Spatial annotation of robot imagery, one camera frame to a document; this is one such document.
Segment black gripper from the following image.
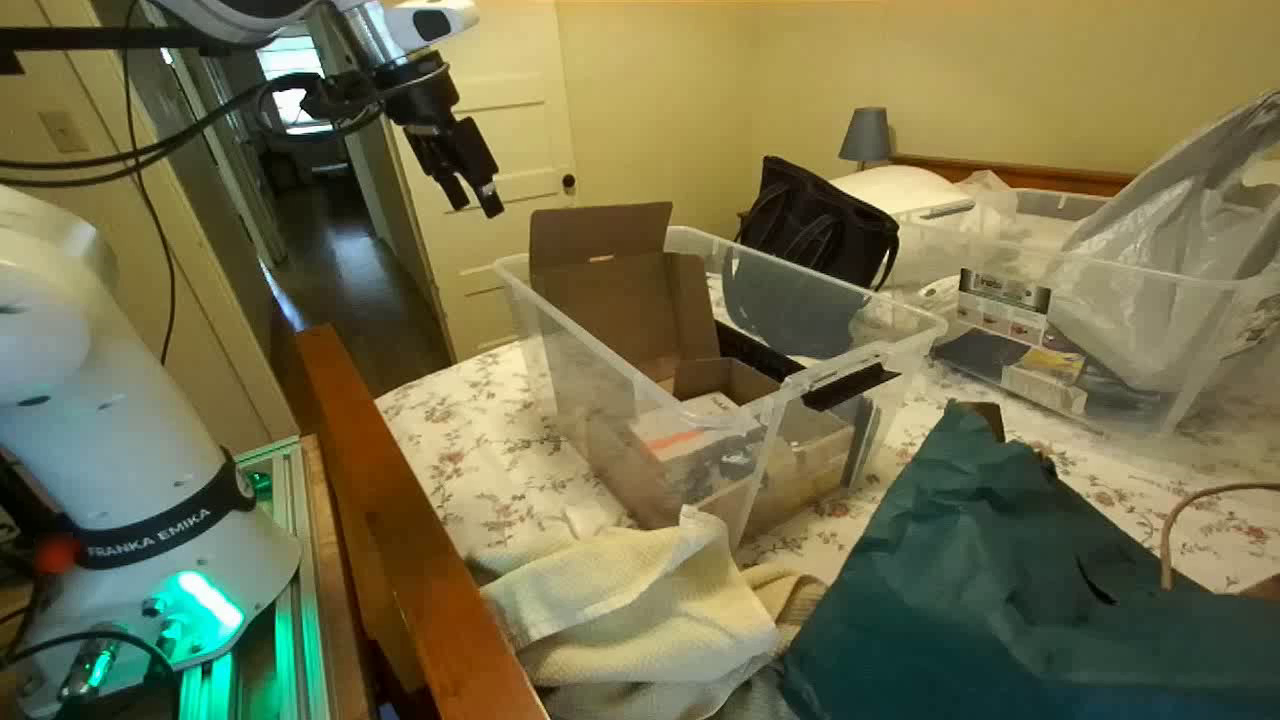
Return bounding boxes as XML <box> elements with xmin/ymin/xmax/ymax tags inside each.
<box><xmin>378</xmin><ymin>50</ymin><xmax>504</xmax><ymax>214</ymax></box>

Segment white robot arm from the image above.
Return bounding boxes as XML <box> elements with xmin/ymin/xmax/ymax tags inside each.
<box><xmin>0</xmin><ymin>0</ymin><xmax>504</xmax><ymax>720</ymax></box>

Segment clear plastic storage box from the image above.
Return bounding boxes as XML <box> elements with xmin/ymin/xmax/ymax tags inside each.
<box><xmin>495</xmin><ymin>223</ymin><xmax>943</xmax><ymax>538</ymax></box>

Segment white panel door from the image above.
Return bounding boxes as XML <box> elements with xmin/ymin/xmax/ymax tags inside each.
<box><xmin>378</xmin><ymin>0</ymin><xmax>586</xmax><ymax>360</ymax></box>

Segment floral bed sheet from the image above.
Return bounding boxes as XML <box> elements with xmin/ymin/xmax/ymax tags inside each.
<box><xmin>378</xmin><ymin>342</ymin><xmax>1280</xmax><ymax>593</ymax></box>

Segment black tote bag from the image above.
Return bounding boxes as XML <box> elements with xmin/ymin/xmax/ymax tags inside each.
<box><xmin>737</xmin><ymin>154</ymin><xmax>899</xmax><ymax>286</ymax></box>

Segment grey lamp shade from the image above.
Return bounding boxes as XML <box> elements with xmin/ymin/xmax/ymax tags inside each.
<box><xmin>839</xmin><ymin>108</ymin><xmax>894</xmax><ymax>167</ymax></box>

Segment white pillow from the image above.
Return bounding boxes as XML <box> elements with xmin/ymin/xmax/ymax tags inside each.
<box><xmin>836</xmin><ymin>164</ymin><xmax>976</xmax><ymax>221</ymax></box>

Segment wooden bed footboard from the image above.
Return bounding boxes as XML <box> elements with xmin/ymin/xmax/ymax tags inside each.
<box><xmin>283</xmin><ymin>325</ymin><xmax>549</xmax><ymax>720</ymax></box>

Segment cream towel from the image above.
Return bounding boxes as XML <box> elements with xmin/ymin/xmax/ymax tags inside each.
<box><xmin>473</xmin><ymin>508</ymin><xmax>828</xmax><ymax>720</ymax></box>

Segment wooden headboard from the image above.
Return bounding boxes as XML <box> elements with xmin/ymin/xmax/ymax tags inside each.
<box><xmin>898</xmin><ymin>154</ymin><xmax>1132</xmax><ymax>195</ymax></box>

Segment teal fabric bag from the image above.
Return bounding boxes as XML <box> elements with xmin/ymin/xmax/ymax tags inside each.
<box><xmin>777</xmin><ymin>402</ymin><xmax>1280</xmax><ymax>720</ymax></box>

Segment clear plastic bag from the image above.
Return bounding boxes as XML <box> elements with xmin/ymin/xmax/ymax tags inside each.
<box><xmin>1049</xmin><ymin>97</ymin><xmax>1280</xmax><ymax>392</ymax></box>

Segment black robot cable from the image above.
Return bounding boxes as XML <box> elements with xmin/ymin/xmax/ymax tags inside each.
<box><xmin>0</xmin><ymin>66</ymin><xmax>403</xmax><ymax>366</ymax></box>

